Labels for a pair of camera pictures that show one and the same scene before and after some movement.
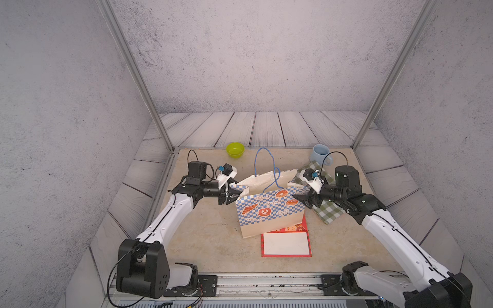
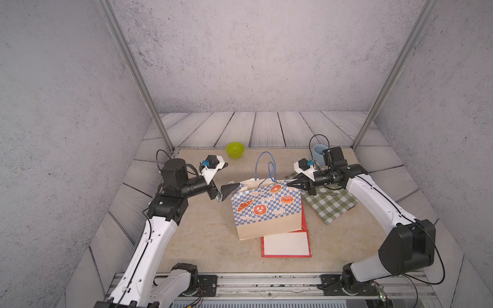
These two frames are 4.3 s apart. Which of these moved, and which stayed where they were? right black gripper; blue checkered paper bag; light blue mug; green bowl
Moved: right black gripper
Stayed: light blue mug; blue checkered paper bag; green bowl
